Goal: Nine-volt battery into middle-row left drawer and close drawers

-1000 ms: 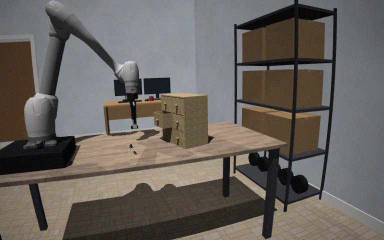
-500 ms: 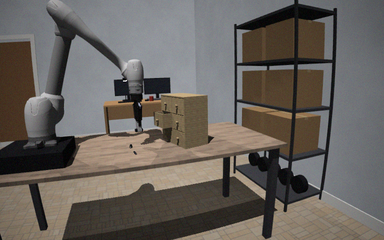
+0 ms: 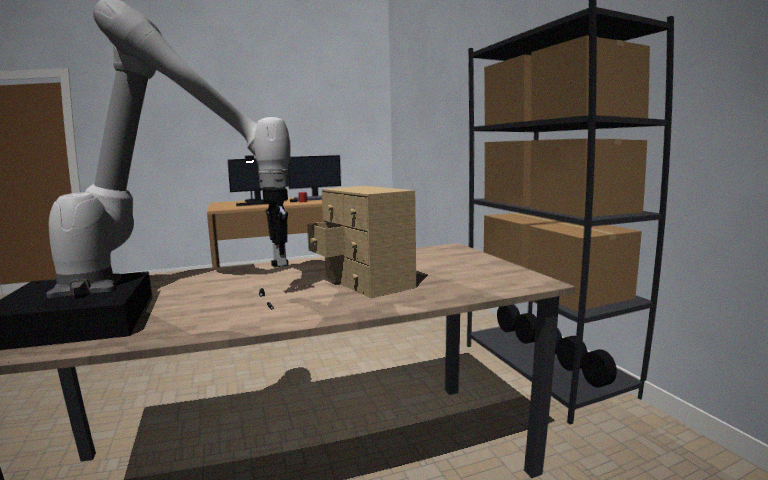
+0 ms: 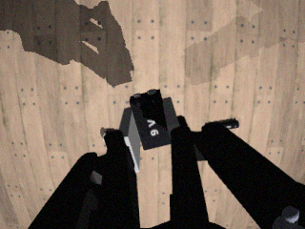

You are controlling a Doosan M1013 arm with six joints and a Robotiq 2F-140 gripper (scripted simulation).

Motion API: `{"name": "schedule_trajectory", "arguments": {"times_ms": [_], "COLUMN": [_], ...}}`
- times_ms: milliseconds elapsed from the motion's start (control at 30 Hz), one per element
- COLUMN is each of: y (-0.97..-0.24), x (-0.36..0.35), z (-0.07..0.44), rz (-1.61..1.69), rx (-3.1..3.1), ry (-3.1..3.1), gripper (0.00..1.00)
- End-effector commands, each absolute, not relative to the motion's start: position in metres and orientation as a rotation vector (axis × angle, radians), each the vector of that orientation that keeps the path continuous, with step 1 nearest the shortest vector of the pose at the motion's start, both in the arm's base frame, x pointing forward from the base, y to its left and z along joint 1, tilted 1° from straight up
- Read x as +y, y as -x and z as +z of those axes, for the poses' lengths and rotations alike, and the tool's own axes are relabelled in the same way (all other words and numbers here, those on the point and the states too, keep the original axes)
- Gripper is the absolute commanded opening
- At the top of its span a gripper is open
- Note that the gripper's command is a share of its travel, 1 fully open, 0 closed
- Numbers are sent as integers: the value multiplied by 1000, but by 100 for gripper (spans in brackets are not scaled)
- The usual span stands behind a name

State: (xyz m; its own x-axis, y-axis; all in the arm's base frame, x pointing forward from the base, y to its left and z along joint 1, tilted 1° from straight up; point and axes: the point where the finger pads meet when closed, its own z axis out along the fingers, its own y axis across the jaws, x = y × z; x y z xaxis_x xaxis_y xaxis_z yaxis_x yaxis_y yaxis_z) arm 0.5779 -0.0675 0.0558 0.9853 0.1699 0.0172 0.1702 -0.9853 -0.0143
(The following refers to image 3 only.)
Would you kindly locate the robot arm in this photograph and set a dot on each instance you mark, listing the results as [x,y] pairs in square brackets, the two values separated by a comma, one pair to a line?
[81,232]

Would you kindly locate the small wooden chest of drawers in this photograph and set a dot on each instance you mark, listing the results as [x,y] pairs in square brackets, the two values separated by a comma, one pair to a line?
[391,238]

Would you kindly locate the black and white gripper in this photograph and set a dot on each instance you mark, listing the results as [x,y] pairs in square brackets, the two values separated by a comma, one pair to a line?
[280,227]

